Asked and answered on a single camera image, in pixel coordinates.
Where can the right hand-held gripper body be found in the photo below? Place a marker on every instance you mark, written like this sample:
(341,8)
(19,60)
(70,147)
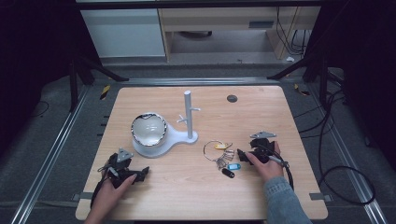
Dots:
(261,147)

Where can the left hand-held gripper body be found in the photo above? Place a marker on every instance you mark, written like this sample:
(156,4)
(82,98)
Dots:
(120,172)

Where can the person's right hand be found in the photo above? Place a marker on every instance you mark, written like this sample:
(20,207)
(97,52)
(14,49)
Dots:
(267,169)

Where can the person's left hand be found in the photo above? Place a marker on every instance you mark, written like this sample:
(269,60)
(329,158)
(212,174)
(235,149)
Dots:
(107,194)

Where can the white bowl with silver rim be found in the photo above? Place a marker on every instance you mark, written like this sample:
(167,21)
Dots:
(148,129)

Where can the grey round table grommet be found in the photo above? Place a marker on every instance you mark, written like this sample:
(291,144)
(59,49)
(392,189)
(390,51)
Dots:
(232,98)

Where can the white stand with pegs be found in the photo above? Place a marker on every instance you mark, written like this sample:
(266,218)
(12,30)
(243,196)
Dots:
(188,124)

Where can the yellow black tape strip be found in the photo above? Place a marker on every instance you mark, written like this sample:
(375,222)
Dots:
(105,92)
(301,90)

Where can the black metal stand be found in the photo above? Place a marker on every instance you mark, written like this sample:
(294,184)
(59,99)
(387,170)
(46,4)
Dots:
(322,77)
(74,84)

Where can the light wooden desk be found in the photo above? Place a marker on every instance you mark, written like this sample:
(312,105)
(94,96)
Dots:
(224,18)

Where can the white cabinet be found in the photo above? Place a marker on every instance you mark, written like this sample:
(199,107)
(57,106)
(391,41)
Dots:
(124,32)

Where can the long metal floor rail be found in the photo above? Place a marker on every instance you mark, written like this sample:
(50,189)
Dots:
(348,155)
(46,161)

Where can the short metal floor rail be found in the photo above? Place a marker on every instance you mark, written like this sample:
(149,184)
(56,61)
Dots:
(199,81)

